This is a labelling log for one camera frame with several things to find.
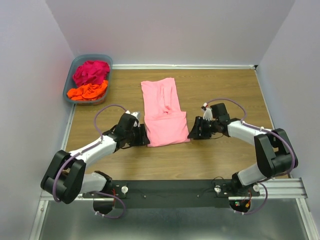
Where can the aluminium extrusion rail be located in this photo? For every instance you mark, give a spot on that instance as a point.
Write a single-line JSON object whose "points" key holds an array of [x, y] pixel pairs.
{"points": [[282, 188]]}

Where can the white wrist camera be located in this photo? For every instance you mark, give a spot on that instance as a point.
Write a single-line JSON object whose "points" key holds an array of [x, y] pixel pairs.
{"points": [[136, 115], [207, 112]]}

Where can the orange t shirt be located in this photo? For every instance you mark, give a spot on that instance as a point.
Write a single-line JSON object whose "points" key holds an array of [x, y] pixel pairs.
{"points": [[88, 92]]}

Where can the grey plastic laundry basin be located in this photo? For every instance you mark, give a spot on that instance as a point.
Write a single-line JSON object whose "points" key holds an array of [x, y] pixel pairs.
{"points": [[70, 84]]}

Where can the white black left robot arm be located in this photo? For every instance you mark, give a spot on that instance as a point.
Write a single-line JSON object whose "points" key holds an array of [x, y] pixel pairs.
{"points": [[65, 178]]}

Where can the light pink t shirt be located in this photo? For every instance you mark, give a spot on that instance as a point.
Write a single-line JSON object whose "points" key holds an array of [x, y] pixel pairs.
{"points": [[166, 123]]}

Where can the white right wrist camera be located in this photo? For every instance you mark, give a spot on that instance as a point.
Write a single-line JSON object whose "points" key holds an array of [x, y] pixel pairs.
{"points": [[207, 112]]}

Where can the magenta t shirt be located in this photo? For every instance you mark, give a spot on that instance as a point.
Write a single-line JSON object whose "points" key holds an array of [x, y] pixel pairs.
{"points": [[91, 72]]}

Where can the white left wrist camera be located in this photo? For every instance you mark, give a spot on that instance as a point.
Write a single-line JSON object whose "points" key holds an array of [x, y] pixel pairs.
{"points": [[136, 115]]}

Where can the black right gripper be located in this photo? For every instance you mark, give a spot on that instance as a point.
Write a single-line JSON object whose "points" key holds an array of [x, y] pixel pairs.
{"points": [[200, 127]]}

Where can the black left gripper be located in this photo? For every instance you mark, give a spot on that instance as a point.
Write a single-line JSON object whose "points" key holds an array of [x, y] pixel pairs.
{"points": [[143, 135]]}

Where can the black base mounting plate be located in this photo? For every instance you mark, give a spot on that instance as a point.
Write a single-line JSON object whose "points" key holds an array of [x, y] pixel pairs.
{"points": [[165, 194]]}

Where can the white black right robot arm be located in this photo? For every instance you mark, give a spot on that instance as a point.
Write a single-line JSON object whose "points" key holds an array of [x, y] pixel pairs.
{"points": [[273, 150]]}

